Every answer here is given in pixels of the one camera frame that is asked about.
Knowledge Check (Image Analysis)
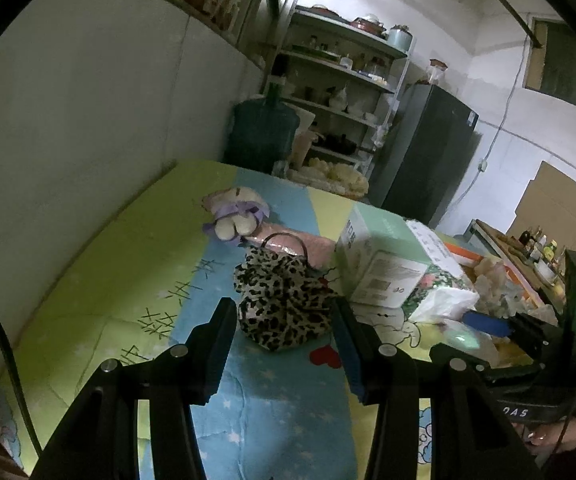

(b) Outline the floral print tissue pack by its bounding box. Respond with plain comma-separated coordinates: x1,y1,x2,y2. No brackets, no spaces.
400,219,469,321

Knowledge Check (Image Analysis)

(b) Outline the glass jar red lid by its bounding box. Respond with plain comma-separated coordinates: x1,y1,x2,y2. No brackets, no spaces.
428,58,449,86

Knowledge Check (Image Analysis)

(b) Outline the cluster of condiment bottles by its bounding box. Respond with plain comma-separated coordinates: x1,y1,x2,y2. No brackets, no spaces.
518,227,569,271

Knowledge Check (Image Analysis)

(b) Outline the white plastic bag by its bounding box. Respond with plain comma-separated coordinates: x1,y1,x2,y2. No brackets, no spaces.
410,285,479,323

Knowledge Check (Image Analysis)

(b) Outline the leopard print cloth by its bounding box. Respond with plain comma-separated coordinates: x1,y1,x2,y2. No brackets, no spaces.
233,234,339,353

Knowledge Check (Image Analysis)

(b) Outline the black cable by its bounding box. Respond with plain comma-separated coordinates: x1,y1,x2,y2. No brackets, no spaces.
0,280,39,456
557,360,576,456

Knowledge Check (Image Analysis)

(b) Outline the cardboard sheet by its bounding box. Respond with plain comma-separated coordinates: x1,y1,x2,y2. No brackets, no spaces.
510,160,576,261

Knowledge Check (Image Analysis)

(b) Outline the teal enamel pot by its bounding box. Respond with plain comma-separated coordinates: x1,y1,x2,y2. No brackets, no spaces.
387,24,415,53

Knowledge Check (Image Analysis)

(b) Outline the white metal shelf rack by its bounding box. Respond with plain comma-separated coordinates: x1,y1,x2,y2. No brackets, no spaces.
268,7,411,171

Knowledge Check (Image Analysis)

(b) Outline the green and white carton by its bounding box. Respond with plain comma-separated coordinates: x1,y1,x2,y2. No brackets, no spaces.
337,202,436,309

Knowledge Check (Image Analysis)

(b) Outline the glass door wall cabinet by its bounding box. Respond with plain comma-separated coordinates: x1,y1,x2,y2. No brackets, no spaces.
82,0,279,71

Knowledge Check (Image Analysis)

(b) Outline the black pan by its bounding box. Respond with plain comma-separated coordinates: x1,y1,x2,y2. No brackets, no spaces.
318,132,356,156

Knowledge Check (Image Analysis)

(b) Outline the blue water jug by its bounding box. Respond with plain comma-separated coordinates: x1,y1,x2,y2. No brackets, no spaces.
225,82,301,176

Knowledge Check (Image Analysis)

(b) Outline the orange rimmed cardboard box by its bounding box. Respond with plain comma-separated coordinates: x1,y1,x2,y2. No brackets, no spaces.
443,242,544,306

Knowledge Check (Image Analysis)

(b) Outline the pink towel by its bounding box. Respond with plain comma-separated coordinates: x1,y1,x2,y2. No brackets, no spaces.
245,230,341,271

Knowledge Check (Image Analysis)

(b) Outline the dark window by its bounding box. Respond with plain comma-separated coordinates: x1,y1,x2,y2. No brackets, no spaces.
525,15,576,116

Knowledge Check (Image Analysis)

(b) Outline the beige plush toy purple bow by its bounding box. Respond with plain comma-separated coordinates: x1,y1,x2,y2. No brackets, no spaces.
202,186,271,247

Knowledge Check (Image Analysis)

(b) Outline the grey cabinet wooden top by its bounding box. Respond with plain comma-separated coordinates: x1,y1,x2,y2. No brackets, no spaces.
465,217,569,306

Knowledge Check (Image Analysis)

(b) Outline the dark refrigerator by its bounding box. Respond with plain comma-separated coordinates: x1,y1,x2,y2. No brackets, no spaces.
368,82,481,228

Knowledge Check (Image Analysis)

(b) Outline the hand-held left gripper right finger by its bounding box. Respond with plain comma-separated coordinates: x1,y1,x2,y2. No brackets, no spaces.
330,299,539,480

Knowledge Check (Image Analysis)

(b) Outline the white wall cable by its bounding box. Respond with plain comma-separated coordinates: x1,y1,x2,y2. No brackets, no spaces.
480,50,529,171

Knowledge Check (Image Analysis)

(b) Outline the white bowl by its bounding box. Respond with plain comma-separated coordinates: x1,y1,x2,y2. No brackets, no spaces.
535,260,561,283

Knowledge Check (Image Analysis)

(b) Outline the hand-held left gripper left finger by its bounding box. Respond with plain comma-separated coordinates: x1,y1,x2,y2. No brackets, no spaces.
30,297,239,480

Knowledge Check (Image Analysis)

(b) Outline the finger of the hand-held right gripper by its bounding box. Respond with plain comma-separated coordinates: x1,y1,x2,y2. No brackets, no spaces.
463,311,565,361
430,342,544,386

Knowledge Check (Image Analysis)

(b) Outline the crumpled clear plastic bag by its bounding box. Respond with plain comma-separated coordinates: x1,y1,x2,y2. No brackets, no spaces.
473,255,519,318

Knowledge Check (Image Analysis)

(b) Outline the colourful printed blanket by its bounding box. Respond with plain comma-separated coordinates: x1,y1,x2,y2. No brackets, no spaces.
0,160,569,480

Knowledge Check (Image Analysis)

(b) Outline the red pot glass lid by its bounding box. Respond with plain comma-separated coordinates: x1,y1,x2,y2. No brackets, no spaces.
352,14,386,36

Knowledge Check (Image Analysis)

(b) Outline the person's right hand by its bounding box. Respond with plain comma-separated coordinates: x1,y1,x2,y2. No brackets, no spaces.
513,410,576,456

